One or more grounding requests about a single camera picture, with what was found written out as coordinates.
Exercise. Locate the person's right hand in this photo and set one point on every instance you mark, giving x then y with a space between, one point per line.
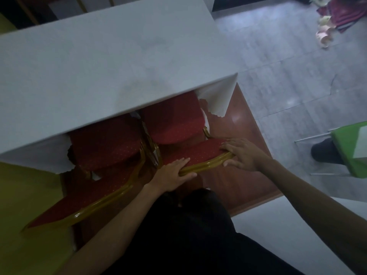
248 154

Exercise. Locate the person's left hand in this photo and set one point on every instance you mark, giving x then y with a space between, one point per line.
169 177

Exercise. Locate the red gold-framed chair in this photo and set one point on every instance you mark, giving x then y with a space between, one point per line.
172 117
103 143
34 1

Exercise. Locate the person's right forearm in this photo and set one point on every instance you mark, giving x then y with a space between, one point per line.
315 209

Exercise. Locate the person's left forearm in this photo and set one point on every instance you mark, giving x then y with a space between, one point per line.
114 231

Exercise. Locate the black shirt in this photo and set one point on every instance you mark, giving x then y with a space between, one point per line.
195 240

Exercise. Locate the green table with white legs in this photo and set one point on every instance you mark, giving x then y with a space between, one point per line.
344 146

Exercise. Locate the white sheet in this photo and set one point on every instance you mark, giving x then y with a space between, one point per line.
361 144

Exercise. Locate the table with white tablecloth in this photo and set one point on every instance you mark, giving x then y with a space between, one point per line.
100 68

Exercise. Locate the black framed glass door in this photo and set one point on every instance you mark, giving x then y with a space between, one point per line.
243 2

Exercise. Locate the pile of mixed shoes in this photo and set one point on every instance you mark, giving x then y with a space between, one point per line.
341 11

